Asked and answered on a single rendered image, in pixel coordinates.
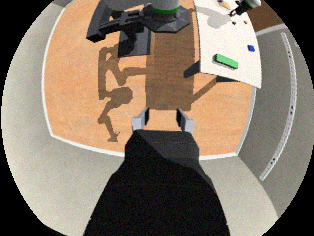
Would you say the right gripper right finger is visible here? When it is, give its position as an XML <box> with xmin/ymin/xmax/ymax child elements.
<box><xmin>176</xmin><ymin>109</ymin><xmax>194</xmax><ymax>135</ymax></box>

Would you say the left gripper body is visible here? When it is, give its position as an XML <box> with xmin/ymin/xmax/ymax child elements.
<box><xmin>234</xmin><ymin>0</ymin><xmax>253</xmax><ymax>16</ymax></box>

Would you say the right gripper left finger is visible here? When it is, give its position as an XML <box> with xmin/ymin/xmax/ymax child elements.
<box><xmin>132</xmin><ymin>107</ymin><xmax>149</xmax><ymax>131</ymax></box>

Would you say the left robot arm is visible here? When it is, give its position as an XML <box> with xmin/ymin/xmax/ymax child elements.
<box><xmin>245</xmin><ymin>0</ymin><xmax>261</xmax><ymax>8</ymax></box>

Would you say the tan flat mat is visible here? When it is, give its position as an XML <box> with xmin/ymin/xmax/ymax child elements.
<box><xmin>217</xmin><ymin>0</ymin><xmax>232</xmax><ymax>10</ymax></box>

